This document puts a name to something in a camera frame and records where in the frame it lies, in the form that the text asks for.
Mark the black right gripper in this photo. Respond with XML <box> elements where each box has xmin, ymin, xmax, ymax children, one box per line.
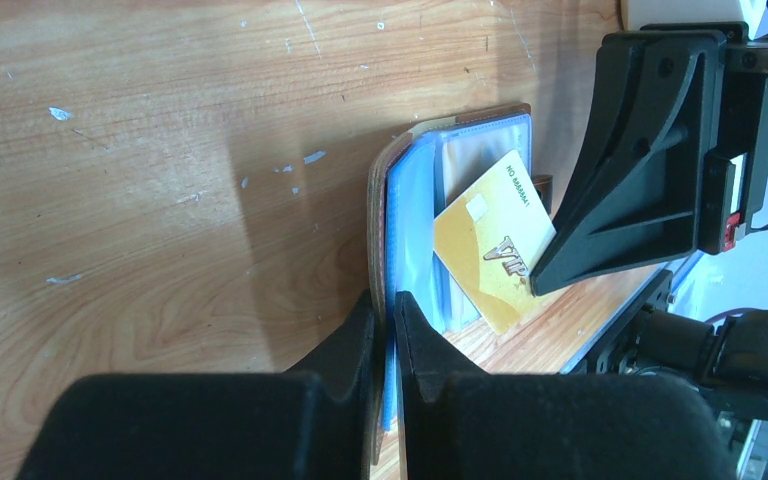
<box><xmin>530</xmin><ymin>29</ymin><xmax>768</xmax><ymax>295</ymax></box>

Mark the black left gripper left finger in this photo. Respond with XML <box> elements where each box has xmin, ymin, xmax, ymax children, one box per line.
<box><xmin>18</xmin><ymin>292</ymin><xmax>376</xmax><ymax>479</ymax></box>

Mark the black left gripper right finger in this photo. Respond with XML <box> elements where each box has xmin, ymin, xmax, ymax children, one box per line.
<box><xmin>394</xmin><ymin>292</ymin><xmax>735</xmax><ymax>479</ymax></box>

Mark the gold VIP card 8841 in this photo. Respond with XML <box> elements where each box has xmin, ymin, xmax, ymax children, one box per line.
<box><xmin>434</xmin><ymin>150</ymin><xmax>556</xmax><ymax>334</ymax></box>

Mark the brown leather card holder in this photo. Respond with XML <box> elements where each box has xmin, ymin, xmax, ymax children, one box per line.
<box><xmin>367</xmin><ymin>103</ymin><xmax>532</xmax><ymax>452</ymax></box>

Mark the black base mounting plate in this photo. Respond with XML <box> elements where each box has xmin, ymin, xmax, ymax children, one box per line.
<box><xmin>560</xmin><ymin>252</ymin><xmax>703</xmax><ymax>374</ymax></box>

